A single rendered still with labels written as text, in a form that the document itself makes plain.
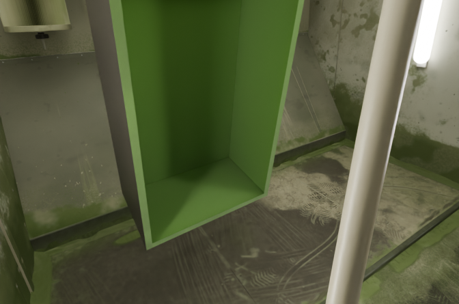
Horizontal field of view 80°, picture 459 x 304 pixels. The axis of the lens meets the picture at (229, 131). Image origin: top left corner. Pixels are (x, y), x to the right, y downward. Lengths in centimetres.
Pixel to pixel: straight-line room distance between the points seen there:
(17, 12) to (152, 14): 95
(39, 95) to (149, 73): 112
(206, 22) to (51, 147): 130
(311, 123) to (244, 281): 166
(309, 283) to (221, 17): 131
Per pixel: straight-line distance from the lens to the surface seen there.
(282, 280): 159
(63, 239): 203
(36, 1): 190
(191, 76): 124
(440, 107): 256
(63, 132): 206
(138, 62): 114
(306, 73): 295
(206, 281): 160
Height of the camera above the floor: 127
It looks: 22 degrees down
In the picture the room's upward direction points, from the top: 3 degrees counter-clockwise
